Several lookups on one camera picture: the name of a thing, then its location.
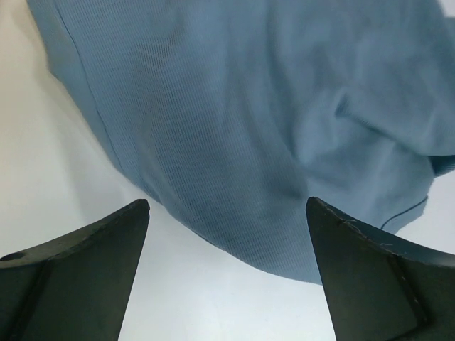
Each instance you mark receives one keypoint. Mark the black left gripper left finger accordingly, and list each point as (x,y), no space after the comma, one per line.
(77,286)

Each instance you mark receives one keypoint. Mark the grey-blue tank top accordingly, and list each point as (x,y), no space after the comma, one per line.
(232,114)

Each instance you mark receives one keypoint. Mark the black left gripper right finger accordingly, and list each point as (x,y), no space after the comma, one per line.
(377,285)

